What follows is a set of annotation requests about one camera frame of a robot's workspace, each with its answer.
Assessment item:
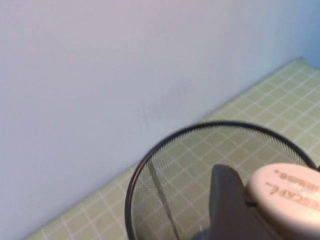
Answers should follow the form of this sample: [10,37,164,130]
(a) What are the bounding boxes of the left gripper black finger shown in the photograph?
[192,164,288,240]

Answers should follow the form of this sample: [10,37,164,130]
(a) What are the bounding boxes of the black mesh wastebasket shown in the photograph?
[124,120,320,240]

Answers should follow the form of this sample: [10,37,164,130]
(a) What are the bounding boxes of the small white-capped brown-labelled bottle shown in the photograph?
[245,163,320,227]

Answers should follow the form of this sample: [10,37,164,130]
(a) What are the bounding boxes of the green checked tablecloth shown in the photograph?
[23,56,320,240]

